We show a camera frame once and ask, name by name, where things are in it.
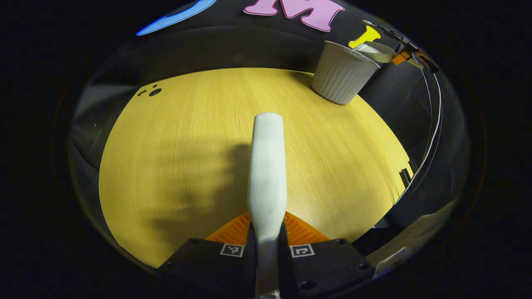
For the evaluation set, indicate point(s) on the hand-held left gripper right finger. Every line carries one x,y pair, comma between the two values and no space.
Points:
326,265

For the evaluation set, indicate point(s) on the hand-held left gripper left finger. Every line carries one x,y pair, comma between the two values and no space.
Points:
208,263

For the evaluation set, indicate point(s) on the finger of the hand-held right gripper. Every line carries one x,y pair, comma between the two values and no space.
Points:
401,58

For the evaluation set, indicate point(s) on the white dustpan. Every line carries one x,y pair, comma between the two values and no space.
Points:
376,49

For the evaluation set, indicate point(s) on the white ribbed garbage bin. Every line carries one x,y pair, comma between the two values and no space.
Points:
341,74

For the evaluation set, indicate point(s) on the small white broom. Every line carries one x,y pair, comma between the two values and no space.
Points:
268,174

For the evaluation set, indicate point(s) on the wooden desktop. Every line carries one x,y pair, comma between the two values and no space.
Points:
178,137

